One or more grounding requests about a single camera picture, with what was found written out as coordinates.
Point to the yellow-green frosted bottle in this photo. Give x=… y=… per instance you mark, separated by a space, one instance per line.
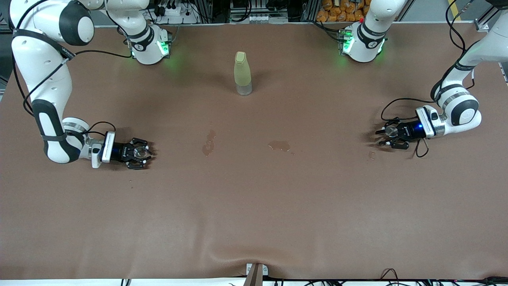
x=242 y=71

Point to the metal clamp bracket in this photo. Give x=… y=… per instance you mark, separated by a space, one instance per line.
x=256 y=272

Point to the wide liquid puddle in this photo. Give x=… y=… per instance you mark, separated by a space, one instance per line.
x=279 y=146

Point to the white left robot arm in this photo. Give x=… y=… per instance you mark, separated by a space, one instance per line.
x=365 y=47

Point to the white power strip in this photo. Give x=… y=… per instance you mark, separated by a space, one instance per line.
x=176 y=12

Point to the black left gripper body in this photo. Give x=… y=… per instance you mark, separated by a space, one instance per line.
x=409 y=130

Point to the elongated liquid puddle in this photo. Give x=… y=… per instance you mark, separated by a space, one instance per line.
x=209 y=145

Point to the small clear glass cup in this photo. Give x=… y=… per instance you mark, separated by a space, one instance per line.
x=139 y=152

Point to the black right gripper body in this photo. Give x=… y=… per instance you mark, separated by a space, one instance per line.
x=119 y=151

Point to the pile of orange bags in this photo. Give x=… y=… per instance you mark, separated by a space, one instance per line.
x=337 y=12

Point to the aluminium edge rail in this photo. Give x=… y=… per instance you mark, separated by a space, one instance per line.
x=505 y=75

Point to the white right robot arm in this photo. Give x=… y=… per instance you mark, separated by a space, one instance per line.
x=43 y=67

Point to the white terminal strip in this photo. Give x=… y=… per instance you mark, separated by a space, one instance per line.
x=266 y=18

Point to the steel double jigger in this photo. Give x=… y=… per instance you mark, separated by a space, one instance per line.
x=392 y=130

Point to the brown table mat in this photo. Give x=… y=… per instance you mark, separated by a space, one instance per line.
x=254 y=198

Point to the aluminium frame post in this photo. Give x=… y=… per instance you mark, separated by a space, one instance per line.
x=486 y=18

